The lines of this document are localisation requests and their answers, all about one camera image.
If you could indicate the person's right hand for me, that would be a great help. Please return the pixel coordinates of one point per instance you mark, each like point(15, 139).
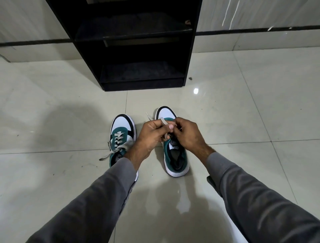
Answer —
point(190, 136)

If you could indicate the person's left hand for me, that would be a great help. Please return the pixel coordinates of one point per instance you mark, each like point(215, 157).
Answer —
point(149, 137)

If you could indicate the person's right fingers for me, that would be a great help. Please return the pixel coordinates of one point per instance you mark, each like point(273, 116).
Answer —
point(178, 124)

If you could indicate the person's left thumb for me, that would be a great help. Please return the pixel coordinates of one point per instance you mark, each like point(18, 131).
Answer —
point(167, 127)

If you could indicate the grey shoelace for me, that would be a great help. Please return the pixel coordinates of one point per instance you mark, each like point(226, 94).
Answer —
point(117, 140)
point(163, 121)

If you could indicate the person's right forearm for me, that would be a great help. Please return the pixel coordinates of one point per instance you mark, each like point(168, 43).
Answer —
point(255, 200)

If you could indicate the person's left forearm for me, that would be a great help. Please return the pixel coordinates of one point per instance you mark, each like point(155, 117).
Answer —
point(100, 200)

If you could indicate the green white black sneaker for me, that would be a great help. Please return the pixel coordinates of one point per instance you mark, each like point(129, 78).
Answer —
point(176, 160)
point(122, 126)

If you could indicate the black shoe rack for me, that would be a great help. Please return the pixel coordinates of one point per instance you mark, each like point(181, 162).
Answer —
point(135, 45)

